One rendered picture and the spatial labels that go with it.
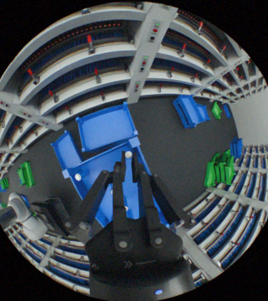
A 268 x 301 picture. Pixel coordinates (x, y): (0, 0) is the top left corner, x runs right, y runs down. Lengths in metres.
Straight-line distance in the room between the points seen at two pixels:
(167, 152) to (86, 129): 0.64
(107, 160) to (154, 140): 0.52
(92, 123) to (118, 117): 0.17
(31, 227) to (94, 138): 0.86
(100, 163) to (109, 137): 0.27
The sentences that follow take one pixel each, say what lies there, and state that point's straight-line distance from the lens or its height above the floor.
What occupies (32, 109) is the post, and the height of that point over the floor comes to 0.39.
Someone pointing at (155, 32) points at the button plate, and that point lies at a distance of 0.44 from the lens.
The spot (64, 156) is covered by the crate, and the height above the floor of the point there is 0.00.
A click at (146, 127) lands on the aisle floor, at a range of 0.72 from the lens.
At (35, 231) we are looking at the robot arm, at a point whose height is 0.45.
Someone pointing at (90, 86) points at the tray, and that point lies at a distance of 0.54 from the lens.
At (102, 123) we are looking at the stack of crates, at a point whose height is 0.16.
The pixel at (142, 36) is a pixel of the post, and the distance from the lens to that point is 0.43.
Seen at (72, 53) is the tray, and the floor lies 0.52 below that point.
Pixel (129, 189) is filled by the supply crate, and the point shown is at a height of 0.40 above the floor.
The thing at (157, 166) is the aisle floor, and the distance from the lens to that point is 0.73.
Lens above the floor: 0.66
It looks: 82 degrees down
